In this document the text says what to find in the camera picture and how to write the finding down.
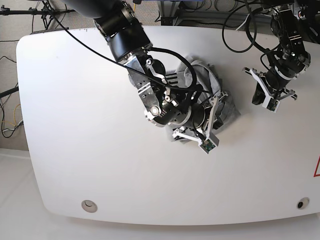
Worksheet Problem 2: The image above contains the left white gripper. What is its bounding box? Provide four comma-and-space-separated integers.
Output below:
242, 67, 298, 113

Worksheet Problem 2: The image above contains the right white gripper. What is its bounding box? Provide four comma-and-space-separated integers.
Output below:
171, 91, 229, 154

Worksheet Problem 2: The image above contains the grey T-shirt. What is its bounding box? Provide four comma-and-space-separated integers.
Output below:
165, 55, 241, 144

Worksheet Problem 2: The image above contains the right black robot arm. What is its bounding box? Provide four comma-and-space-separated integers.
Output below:
65, 0, 228, 153

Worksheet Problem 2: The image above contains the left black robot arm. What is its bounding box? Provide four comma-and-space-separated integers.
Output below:
240, 0, 311, 113

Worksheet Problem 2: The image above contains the right table grommet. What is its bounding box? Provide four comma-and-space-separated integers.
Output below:
296, 197, 310, 210

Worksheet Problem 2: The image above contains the table grommet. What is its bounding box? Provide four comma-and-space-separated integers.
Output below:
296, 197, 310, 210
81, 200, 98, 213

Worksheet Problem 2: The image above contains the left table grommet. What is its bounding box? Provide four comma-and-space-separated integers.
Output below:
81, 200, 98, 213

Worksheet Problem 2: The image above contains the black tripod stand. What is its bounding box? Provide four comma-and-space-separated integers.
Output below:
0, 0, 76, 34

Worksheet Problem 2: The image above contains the white cable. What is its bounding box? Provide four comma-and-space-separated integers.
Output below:
234, 11, 252, 32

